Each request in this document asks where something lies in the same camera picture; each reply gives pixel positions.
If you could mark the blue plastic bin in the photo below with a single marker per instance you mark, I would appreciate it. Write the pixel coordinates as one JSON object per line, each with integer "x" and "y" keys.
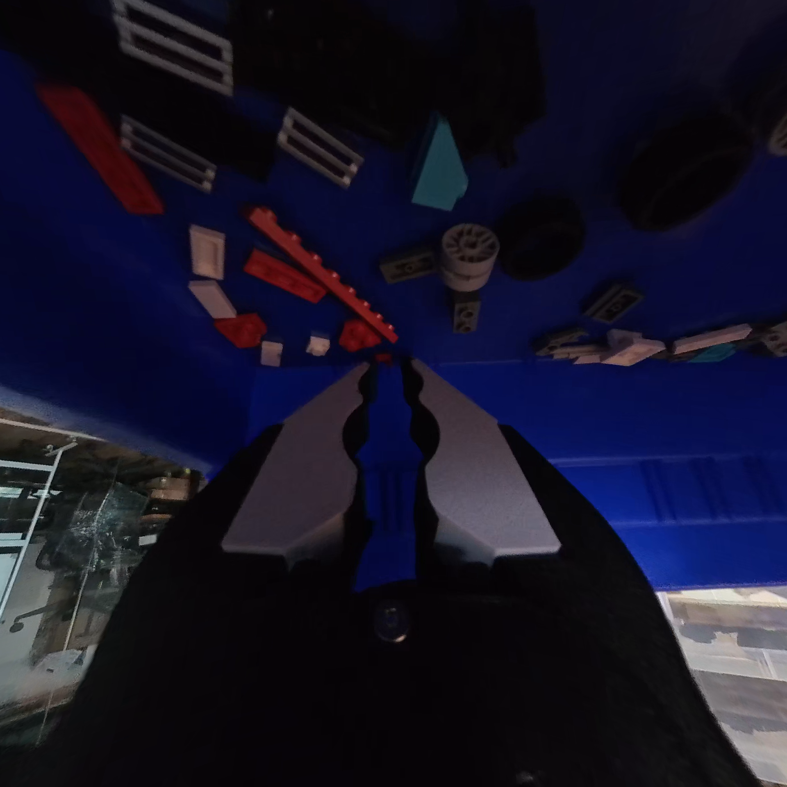
{"x": 92, "y": 307}

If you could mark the pile of mixed toy bricks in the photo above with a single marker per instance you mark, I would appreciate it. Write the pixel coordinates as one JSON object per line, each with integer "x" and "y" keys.
{"x": 289, "y": 270}

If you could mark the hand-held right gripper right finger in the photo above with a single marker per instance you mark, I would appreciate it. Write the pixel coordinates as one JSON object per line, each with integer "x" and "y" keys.
{"x": 486, "y": 492}

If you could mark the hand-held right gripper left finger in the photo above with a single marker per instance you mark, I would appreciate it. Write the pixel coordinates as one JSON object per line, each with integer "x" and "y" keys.
{"x": 295, "y": 486}

